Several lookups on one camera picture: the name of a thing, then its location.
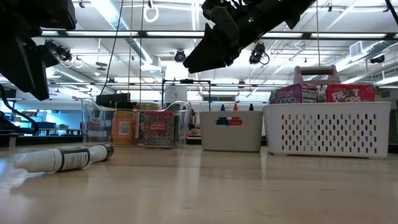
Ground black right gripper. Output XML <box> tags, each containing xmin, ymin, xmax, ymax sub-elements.
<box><xmin>182</xmin><ymin>0</ymin><xmax>249</xmax><ymax>75</ymax></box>

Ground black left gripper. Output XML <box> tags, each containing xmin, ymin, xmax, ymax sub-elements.
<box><xmin>0</xmin><ymin>0</ymin><xmax>78</xmax><ymax>102</ymax></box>

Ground blue cap colouring bottle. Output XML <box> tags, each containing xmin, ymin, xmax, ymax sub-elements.
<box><xmin>216</xmin><ymin>104</ymin><xmax>230</xmax><ymax>126</ymax></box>

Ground red cap colouring bottle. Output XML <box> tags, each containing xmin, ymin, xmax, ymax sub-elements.
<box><xmin>229</xmin><ymin>103</ymin><xmax>244</xmax><ymax>126</ymax></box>

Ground tan lid spice jar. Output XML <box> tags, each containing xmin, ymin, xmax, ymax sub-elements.
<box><xmin>135</xmin><ymin>102</ymin><xmax>161</xmax><ymax>113</ymax></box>

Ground small pink raisin cereal box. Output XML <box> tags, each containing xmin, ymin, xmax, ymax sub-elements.
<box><xmin>269</xmin><ymin>82</ymin><xmax>318</xmax><ymax>105</ymax></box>

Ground grey plastic bin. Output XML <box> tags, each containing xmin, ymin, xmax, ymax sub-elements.
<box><xmin>199</xmin><ymin>110</ymin><xmax>264</xmax><ymax>153</ymax></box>

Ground red paprika spice tin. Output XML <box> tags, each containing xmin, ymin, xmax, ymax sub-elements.
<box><xmin>138</xmin><ymin>111</ymin><xmax>175</xmax><ymax>147</ymax></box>

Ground clear plastic bin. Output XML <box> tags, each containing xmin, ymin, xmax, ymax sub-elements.
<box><xmin>80</xmin><ymin>99</ymin><xmax>193</xmax><ymax>149</ymax></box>

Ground white black dropper bottle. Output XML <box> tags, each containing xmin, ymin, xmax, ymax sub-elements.
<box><xmin>88</xmin><ymin>143</ymin><xmax>115</xmax><ymax>163</ymax></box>
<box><xmin>12</xmin><ymin>146</ymin><xmax>91</xmax><ymax>174</ymax></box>

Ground white perforated plastic basket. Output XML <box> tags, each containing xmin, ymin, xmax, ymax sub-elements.
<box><xmin>262</xmin><ymin>101</ymin><xmax>392</xmax><ymax>159</ymax></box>

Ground small red cereal box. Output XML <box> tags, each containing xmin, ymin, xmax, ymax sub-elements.
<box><xmin>326</xmin><ymin>83</ymin><xmax>377</xmax><ymax>103</ymax></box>
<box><xmin>316</xmin><ymin>84</ymin><xmax>328</xmax><ymax>103</ymax></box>

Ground black lid orange spice jar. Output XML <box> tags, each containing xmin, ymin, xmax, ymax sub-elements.
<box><xmin>111</xmin><ymin>102</ymin><xmax>138</xmax><ymax>146</ymax></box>

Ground white numbered pillar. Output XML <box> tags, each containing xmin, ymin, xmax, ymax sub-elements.
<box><xmin>164</xmin><ymin>85</ymin><xmax>188</xmax><ymax>105</ymax></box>

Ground background workbench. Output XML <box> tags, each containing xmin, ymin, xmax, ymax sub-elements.
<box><xmin>29</xmin><ymin>126</ymin><xmax>83</xmax><ymax>136</ymax></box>

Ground black background monitor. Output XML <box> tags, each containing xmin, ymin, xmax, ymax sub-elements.
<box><xmin>96</xmin><ymin>92</ymin><xmax>131</xmax><ymax>108</ymax></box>

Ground black frame stand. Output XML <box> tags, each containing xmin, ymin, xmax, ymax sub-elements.
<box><xmin>160</xmin><ymin>78</ymin><xmax>212</xmax><ymax>112</ymax></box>

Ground black looping arm cable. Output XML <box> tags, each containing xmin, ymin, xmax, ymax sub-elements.
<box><xmin>0</xmin><ymin>83</ymin><xmax>40</xmax><ymax>135</ymax></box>

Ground silver ventilation duct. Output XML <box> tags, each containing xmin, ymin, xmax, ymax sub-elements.
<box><xmin>46</xmin><ymin>62</ymin><xmax>94</xmax><ymax>93</ymax></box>

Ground white hanging ring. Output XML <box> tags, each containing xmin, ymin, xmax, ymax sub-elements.
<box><xmin>143</xmin><ymin>4</ymin><xmax>160</xmax><ymax>23</ymax></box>

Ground black hanging cable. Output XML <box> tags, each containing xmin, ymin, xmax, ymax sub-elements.
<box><xmin>98</xmin><ymin>0</ymin><xmax>125</xmax><ymax>96</ymax></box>

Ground grey ventilation duct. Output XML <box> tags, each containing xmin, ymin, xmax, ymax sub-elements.
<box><xmin>348</xmin><ymin>40</ymin><xmax>398</xmax><ymax>65</ymax></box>

